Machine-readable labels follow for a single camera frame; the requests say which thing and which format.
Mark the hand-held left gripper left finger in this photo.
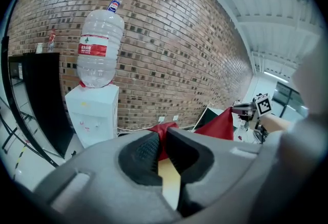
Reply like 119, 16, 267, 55
33, 131, 181, 221

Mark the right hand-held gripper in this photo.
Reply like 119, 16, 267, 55
232, 93, 273, 139

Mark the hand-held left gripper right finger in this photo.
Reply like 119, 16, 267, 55
166, 127, 279, 218

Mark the red cloth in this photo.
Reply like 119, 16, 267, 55
147, 107, 235, 162

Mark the person's right forearm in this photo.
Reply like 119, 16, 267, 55
258, 114, 298, 133

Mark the long ceiling light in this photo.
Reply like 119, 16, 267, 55
263, 70, 288, 83

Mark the white water dispenser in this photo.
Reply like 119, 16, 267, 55
64, 85, 120, 149

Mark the yellow black striped tape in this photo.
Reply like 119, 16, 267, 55
14, 145, 28, 171

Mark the black shelf cabinet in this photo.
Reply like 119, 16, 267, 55
22, 52, 75, 159

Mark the large clear water bottle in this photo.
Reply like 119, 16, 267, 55
76, 9, 126, 89

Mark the small blue label bottle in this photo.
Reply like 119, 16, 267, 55
106, 0, 127, 14

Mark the glass window wall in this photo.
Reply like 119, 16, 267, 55
272, 81, 310, 119

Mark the white power cable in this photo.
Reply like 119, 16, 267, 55
117, 120, 165, 133

